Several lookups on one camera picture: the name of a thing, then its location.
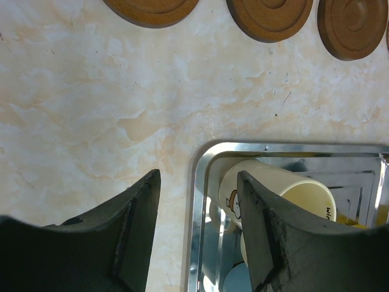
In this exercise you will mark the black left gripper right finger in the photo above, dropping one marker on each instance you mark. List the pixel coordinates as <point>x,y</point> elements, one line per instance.
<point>291,249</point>

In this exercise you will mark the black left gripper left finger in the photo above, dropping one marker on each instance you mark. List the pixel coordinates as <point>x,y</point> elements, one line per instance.
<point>107,248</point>

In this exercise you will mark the reddish brown wooden coaster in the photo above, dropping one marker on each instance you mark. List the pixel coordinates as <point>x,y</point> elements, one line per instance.
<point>351,30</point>

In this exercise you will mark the dark brown wooden coaster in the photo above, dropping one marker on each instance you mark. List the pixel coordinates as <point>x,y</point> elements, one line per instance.
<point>152,13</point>

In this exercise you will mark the cream cartoon mug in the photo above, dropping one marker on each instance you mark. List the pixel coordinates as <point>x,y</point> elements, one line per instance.
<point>304,192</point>

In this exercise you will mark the yellow mug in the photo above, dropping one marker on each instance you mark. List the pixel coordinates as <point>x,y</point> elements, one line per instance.
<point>342,219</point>

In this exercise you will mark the stainless steel tray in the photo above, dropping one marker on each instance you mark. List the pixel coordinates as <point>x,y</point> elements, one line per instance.
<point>356,174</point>

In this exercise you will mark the white mug blue handle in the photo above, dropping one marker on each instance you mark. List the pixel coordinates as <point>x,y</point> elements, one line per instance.
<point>238,278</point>

